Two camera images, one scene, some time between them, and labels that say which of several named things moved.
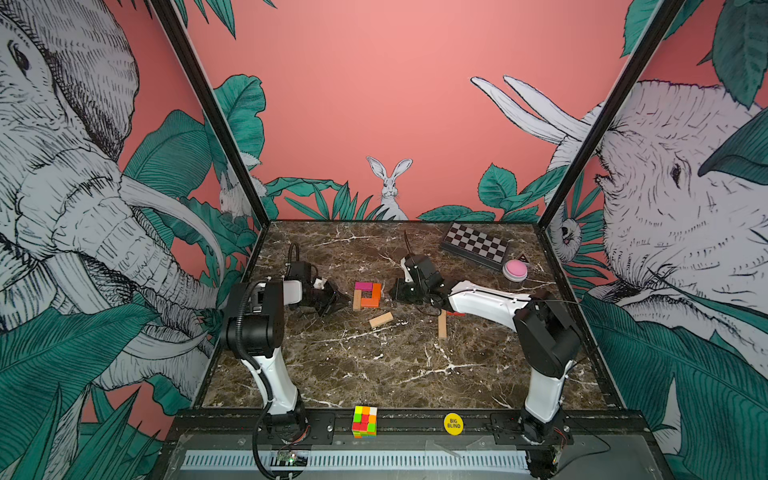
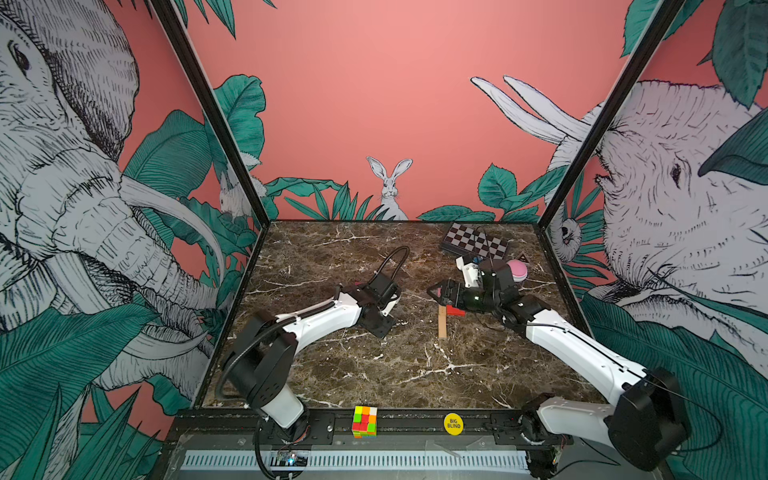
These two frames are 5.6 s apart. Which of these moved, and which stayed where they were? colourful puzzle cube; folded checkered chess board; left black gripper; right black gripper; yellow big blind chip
Moved: left black gripper; right black gripper
Stayed: colourful puzzle cube; folded checkered chess board; yellow big blind chip
